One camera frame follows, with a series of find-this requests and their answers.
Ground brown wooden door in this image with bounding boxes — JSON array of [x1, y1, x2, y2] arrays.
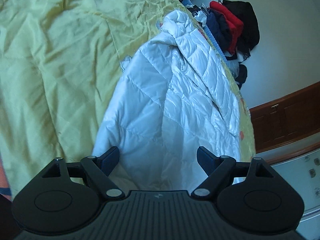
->
[[250, 82, 319, 164]]

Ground white floral cabinet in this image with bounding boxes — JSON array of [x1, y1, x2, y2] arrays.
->
[[272, 150, 320, 239]]

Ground black garment on pile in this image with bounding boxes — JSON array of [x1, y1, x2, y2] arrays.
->
[[222, 0, 260, 61]]

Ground white quilted down jacket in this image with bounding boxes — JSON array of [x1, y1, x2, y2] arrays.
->
[[93, 10, 240, 192]]

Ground yellow cartoon bed quilt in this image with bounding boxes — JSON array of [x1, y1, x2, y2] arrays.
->
[[1, 0, 255, 197]]

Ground navy blue jacket on pile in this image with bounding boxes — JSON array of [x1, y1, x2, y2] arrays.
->
[[206, 9, 232, 51]]

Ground light blue knitted blanket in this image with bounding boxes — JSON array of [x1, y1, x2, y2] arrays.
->
[[182, 0, 227, 63]]

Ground red jacket on pile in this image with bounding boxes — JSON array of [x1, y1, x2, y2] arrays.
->
[[209, 1, 244, 54]]

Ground black bag by wall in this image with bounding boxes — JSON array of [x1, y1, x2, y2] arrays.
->
[[235, 64, 247, 89]]

